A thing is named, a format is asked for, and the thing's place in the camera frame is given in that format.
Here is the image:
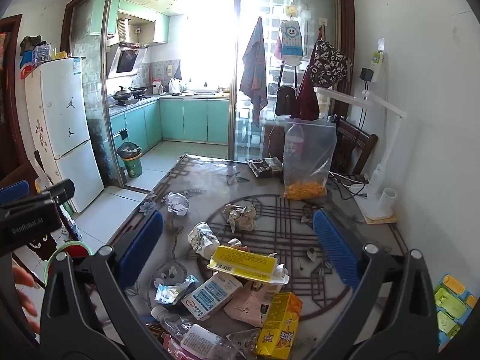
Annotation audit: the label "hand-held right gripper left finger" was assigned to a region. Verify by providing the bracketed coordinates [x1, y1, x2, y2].
[39, 210, 181, 360]

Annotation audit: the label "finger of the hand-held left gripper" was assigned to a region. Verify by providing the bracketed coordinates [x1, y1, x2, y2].
[0, 180, 31, 205]
[37, 178, 76, 207]

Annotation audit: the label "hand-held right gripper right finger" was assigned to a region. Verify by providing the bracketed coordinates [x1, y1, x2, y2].
[300, 210, 439, 360]

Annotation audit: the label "red basin with green rim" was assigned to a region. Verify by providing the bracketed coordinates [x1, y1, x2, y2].
[44, 241, 94, 289]

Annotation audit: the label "white blue milk carton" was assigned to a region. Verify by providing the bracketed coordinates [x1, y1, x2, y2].
[182, 272, 244, 321]

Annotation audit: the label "pink packet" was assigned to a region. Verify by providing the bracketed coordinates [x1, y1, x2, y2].
[224, 279, 284, 328]

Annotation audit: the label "black shoulder bag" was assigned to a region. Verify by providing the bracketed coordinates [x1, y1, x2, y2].
[275, 64, 297, 116]

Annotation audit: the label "green trash bin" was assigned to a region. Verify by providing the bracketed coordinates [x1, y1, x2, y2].
[117, 142, 144, 178]

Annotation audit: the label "person's left hand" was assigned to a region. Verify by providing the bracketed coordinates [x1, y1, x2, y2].
[11, 266, 42, 334]

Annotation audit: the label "carved dark wooden chair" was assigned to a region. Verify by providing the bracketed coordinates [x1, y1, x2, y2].
[0, 159, 81, 289]

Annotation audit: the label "blue white patterned cloth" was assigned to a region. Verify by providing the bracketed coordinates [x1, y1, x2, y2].
[62, 210, 77, 235]

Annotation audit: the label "crumpled white paper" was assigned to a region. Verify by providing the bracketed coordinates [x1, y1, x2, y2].
[163, 192, 190, 216]

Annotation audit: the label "blue silver wrapper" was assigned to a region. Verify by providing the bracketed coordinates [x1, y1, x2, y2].
[155, 275, 199, 305]

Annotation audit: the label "crushed white paper cup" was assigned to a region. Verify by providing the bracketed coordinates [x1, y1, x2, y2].
[187, 222, 221, 259]

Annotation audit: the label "white power strip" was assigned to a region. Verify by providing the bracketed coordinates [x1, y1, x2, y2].
[337, 174, 372, 199]

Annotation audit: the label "white refrigerator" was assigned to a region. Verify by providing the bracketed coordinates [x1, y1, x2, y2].
[24, 57, 105, 214]

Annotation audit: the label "zip bag with orange snacks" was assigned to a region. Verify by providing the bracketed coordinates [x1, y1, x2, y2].
[283, 118, 337, 200]

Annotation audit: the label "dark brown wrapper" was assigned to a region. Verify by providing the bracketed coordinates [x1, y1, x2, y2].
[144, 322, 169, 346]

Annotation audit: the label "yellow orange snack box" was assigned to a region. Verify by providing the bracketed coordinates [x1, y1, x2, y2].
[255, 292, 304, 359]

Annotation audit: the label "flat yellow box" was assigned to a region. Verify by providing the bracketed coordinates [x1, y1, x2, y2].
[207, 245, 279, 283]

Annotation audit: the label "dining table with floral cover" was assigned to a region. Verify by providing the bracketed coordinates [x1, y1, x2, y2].
[107, 154, 409, 360]

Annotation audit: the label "crumpled grey brown paper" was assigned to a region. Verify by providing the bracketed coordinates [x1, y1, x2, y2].
[224, 203, 260, 233]

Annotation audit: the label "plain dark wooden chair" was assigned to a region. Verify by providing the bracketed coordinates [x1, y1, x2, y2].
[330, 116, 379, 176]

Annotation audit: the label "black snack packet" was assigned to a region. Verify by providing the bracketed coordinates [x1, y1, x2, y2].
[247, 157, 284, 179]

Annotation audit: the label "white bottle cap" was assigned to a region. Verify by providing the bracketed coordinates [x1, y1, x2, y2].
[151, 305, 241, 360]

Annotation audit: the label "black wok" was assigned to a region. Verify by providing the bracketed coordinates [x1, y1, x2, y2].
[112, 86, 133, 104]

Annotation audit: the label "green yellow plastic toy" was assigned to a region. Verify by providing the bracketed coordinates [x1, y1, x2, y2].
[433, 274, 478, 332]

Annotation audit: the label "teal kitchen base cabinets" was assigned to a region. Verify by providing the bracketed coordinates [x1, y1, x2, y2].
[109, 95, 230, 151]

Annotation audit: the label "clear plastic storage box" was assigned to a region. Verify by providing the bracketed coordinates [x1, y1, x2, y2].
[31, 43, 52, 62]

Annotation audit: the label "black range hood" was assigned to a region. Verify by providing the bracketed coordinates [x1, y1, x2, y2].
[107, 43, 149, 79]

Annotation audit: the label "white desk lamp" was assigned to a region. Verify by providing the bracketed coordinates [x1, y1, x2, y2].
[314, 86, 407, 220]

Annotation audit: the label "black white letter print bag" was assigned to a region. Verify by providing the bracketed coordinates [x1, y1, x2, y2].
[309, 39, 353, 89]

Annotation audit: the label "grey red hanging towel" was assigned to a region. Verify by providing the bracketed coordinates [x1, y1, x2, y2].
[240, 17, 269, 127]

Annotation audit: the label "blue white cartoon bag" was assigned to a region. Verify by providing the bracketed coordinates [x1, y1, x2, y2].
[279, 20, 304, 64]

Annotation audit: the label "teal kitchen wall cabinets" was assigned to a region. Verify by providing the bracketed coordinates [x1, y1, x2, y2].
[92, 0, 170, 44]

